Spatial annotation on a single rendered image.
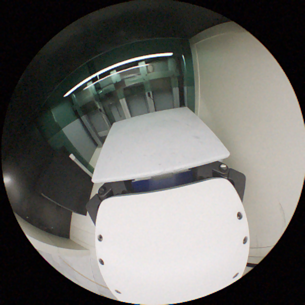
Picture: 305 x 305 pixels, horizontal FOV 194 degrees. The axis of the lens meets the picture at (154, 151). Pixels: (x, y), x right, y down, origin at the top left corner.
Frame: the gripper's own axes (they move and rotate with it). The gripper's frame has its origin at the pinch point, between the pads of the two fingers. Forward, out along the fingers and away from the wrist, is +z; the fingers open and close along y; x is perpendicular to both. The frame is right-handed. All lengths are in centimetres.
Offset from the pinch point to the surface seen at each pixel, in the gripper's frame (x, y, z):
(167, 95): -5, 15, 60
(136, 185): -11.2, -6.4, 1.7
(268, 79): 9.8, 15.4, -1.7
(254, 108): 4.5, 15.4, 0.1
